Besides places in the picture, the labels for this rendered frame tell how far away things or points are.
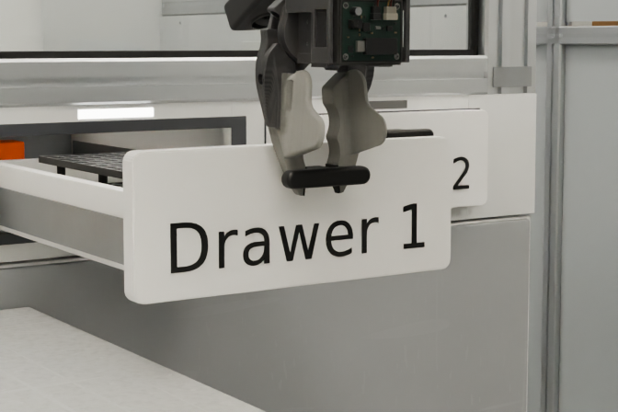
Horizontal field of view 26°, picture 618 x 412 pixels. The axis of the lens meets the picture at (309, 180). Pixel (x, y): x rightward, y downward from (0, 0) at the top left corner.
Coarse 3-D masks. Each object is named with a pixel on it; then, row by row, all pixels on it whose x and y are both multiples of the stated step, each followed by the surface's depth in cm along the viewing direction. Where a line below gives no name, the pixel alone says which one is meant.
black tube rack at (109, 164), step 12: (48, 156) 125; (60, 156) 124; (72, 156) 124; (84, 156) 125; (96, 156) 124; (108, 156) 124; (120, 156) 125; (60, 168) 124; (72, 168) 118; (84, 168) 116; (96, 168) 114; (108, 168) 112; (120, 168) 112
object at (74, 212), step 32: (0, 160) 127; (32, 160) 128; (0, 192) 122; (32, 192) 116; (64, 192) 110; (96, 192) 105; (0, 224) 123; (32, 224) 116; (64, 224) 110; (96, 224) 105; (96, 256) 105
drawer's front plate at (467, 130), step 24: (408, 120) 148; (432, 120) 150; (456, 120) 152; (480, 120) 154; (456, 144) 152; (480, 144) 154; (456, 168) 152; (480, 168) 154; (456, 192) 152; (480, 192) 154
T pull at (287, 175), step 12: (312, 168) 99; (324, 168) 100; (336, 168) 100; (348, 168) 101; (360, 168) 101; (288, 180) 98; (300, 180) 98; (312, 180) 99; (324, 180) 99; (336, 180) 100; (348, 180) 101; (360, 180) 101
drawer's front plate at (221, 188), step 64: (128, 192) 95; (192, 192) 97; (256, 192) 100; (320, 192) 104; (384, 192) 107; (448, 192) 111; (128, 256) 96; (192, 256) 98; (256, 256) 101; (320, 256) 104; (384, 256) 108; (448, 256) 111
